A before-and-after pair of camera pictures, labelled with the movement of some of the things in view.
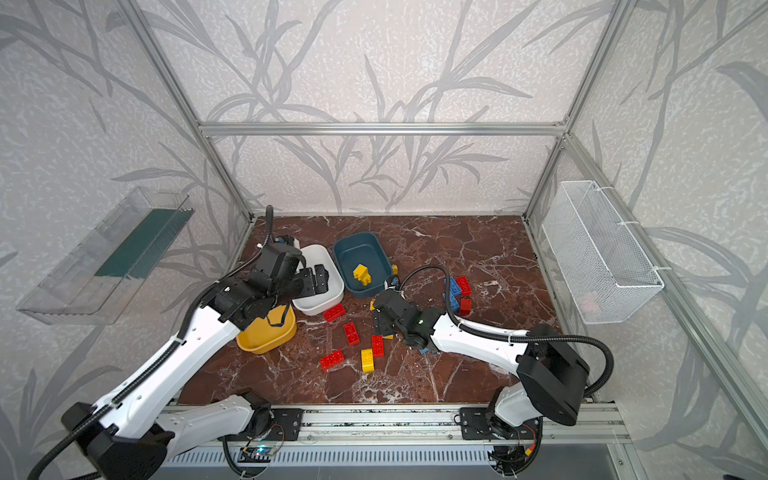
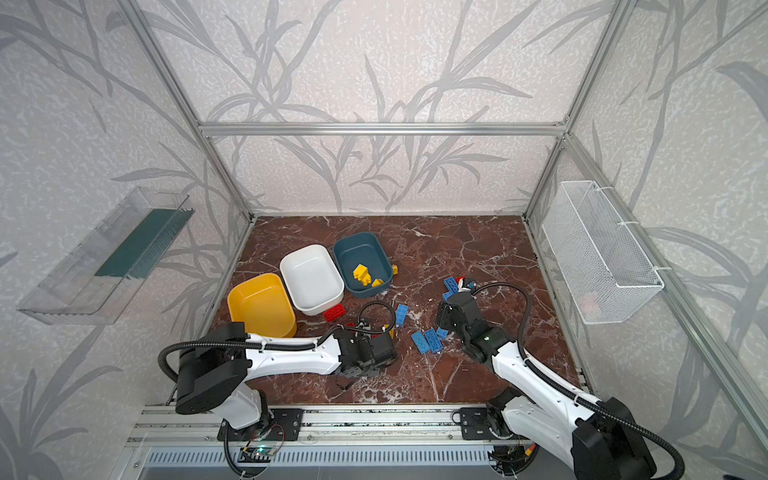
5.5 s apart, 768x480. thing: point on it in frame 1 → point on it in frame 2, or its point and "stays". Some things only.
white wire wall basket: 602,266 stays
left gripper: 308,281 → 383,349
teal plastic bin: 367,249 stays
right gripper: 381,313 → 456,307
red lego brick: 334,313 stays
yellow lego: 361,273 stays
